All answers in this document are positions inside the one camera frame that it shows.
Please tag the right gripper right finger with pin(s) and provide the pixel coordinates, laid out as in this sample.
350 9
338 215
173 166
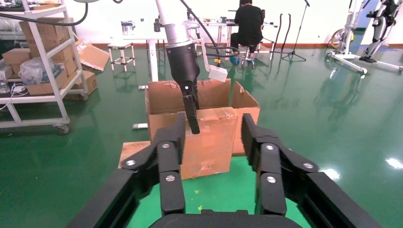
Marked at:
270 192

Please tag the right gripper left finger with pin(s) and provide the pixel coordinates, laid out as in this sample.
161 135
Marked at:
171 188

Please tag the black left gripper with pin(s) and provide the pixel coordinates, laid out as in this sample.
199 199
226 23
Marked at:
184 66

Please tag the small brown cardboard box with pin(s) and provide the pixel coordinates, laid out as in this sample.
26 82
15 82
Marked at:
214 141

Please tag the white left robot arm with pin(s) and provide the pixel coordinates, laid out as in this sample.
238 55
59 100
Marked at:
171 28

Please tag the large open cardboard carton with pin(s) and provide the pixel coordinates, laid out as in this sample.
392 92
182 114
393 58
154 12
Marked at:
245 104

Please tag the printed cardboard box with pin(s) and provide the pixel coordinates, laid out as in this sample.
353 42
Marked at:
89 83

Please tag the flattened cardboard sheet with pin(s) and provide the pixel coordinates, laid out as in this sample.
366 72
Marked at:
93 56

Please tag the long flat cardboard box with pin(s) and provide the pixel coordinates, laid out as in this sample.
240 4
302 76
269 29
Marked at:
44 88

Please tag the large cardboard box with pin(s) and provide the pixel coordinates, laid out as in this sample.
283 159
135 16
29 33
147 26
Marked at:
52 33

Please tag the metal stool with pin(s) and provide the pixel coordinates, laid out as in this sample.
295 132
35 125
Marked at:
247 58

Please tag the white desk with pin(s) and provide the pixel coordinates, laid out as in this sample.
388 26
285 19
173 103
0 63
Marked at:
220 24

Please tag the white square stool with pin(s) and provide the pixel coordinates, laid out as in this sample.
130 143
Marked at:
121 45

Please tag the metal can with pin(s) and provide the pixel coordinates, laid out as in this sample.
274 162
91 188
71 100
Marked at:
128 27

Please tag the person in black clothes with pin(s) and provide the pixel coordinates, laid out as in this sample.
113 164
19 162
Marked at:
248 22

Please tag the black curved pole stand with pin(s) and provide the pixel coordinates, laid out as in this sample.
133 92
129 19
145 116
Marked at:
288 28
277 31

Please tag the black tripod stand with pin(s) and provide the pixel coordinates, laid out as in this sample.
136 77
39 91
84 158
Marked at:
297 36

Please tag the white metal shelf rack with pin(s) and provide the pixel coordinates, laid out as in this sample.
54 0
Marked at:
46 63

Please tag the clear plastic bag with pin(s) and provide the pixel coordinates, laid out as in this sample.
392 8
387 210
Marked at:
31 70

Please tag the grey legged robot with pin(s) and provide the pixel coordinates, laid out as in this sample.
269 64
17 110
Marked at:
379 28

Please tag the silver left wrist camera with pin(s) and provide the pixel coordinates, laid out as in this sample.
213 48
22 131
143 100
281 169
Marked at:
218 74

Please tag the white robot stand frame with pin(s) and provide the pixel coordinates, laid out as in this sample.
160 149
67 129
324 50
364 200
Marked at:
346 56

